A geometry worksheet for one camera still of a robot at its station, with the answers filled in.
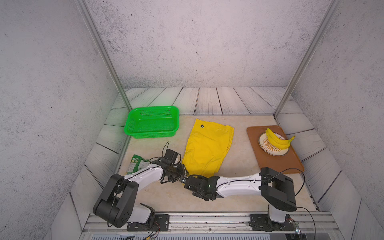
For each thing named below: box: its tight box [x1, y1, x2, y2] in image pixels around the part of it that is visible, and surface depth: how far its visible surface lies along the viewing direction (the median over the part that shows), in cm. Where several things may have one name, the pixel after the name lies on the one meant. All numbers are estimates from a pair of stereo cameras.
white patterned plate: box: [258, 132, 290, 156], surface depth 102 cm
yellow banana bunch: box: [265, 128, 296, 150], surface depth 101 cm
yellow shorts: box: [182, 119, 235, 178], surface depth 101 cm
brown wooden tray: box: [246, 125, 274, 171], surface depth 100 cm
